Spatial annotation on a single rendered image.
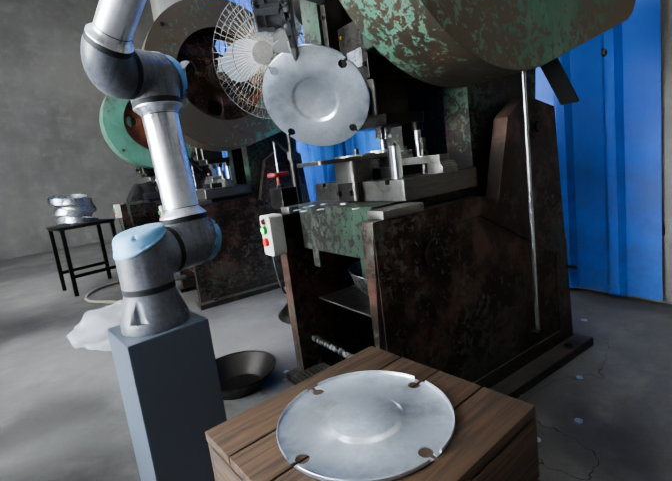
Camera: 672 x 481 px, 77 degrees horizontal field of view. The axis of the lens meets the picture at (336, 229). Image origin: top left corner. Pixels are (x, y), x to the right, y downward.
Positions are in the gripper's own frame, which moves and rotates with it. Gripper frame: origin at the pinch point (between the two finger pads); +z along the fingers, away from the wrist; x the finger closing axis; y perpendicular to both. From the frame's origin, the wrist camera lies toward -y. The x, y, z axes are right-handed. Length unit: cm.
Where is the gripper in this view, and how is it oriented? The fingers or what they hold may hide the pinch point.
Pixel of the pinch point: (297, 53)
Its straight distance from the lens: 113.6
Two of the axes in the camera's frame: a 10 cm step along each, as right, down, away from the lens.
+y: -9.9, 1.1, 0.8
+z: 1.3, 5.8, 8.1
